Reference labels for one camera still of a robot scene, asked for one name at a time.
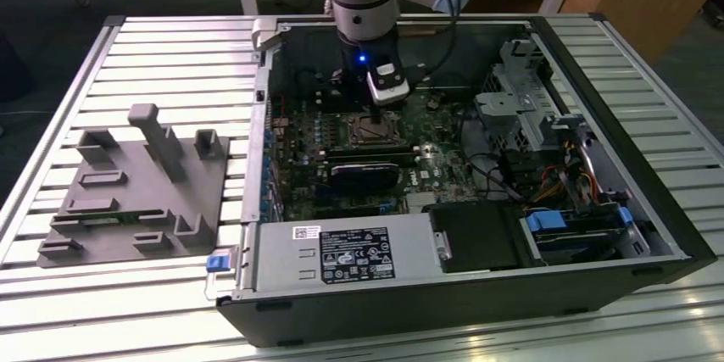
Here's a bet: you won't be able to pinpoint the black RAM slot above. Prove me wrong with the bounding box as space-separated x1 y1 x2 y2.
326 152 423 164
326 145 424 154

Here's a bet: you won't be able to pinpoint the blue disk carrier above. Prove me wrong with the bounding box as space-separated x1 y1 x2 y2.
524 208 568 237

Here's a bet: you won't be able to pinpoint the grey power supply unit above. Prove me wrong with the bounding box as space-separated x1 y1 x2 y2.
248 214 446 302

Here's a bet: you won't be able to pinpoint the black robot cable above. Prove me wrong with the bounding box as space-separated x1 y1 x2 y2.
407 0 460 83

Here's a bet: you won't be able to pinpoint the CPU socket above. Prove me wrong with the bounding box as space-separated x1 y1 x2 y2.
346 112 406 148

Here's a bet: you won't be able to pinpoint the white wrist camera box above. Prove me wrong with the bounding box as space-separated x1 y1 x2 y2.
364 52 411 106

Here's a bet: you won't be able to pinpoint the small silver heat sink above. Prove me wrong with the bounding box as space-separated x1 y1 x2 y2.
407 191 442 211

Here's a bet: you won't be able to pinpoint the black power cables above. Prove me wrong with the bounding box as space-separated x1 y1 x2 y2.
467 149 544 204

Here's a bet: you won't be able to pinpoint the green motherboard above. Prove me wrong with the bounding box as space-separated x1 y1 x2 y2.
266 89 483 224

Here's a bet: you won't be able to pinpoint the black plastic shroud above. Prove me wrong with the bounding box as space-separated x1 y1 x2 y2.
427 203 534 274

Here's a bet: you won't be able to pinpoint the black PC case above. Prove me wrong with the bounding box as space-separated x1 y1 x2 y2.
214 13 719 348

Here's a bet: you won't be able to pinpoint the blue case latch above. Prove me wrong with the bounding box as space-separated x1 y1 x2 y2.
206 253 235 273

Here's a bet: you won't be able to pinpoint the grey parts rack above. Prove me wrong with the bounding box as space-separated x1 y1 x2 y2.
34 102 234 270

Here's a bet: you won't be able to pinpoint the metal socket cover frame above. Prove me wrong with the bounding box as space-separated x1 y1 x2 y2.
347 114 404 147

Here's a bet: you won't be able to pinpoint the black graphics card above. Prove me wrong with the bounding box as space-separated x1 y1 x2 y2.
326 160 403 193

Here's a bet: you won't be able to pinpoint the green RAM stick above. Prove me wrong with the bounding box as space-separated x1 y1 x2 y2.
76 211 147 226

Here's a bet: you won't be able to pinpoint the orange yellow wire bundle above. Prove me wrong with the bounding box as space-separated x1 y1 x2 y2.
528 166 602 206

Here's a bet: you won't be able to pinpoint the silver CPU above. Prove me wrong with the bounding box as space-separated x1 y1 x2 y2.
360 120 392 139

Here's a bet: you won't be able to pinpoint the grey metal drive cage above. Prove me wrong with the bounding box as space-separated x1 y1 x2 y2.
474 37 594 155

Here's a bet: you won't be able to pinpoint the hard disk drive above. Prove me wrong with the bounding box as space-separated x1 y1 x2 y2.
531 226 631 262

